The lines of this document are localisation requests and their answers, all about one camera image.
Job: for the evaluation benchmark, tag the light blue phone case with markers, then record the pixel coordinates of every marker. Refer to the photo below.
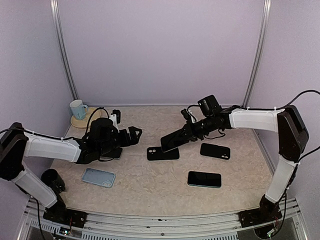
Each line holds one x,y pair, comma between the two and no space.
98,177

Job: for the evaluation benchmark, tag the right aluminium frame post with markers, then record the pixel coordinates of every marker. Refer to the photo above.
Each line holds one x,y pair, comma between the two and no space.
258,53

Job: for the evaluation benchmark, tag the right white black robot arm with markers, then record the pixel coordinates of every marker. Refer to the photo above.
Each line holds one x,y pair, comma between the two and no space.
286,123

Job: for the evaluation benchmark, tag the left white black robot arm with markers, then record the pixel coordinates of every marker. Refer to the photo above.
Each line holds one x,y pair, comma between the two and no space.
18,143

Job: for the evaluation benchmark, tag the aluminium frame post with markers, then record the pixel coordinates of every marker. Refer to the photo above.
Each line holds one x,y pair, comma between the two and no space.
258,53
54,5

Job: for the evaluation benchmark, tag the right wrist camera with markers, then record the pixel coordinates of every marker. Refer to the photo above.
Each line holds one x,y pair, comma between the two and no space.
188,116

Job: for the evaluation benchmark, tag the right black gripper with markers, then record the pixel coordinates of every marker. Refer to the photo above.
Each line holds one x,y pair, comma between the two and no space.
190,130

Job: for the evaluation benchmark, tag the light blue mug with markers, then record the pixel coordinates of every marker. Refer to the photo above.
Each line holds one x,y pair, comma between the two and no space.
78,109

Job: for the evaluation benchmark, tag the black cylinder cup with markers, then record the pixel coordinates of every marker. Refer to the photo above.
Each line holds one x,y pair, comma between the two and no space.
53,180

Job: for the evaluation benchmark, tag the beige round plate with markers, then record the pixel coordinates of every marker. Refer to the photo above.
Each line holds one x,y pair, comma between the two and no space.
82,124

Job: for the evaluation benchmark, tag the left aluminium frame post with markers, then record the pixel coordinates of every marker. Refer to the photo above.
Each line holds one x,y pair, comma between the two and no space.
54,5

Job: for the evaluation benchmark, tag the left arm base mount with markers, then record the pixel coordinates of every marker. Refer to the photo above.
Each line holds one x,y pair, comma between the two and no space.
59,213

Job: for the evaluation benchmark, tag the front aluminium rail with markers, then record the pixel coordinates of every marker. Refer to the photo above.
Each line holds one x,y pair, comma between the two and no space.
108,226

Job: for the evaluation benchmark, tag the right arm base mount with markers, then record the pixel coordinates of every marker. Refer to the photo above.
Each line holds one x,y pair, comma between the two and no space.
266,212

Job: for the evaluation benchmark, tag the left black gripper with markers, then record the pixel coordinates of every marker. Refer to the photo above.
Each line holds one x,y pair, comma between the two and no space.
134,140

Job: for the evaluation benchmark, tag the black phone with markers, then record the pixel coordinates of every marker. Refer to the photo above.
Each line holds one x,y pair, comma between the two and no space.
173,140
204,179
114,154

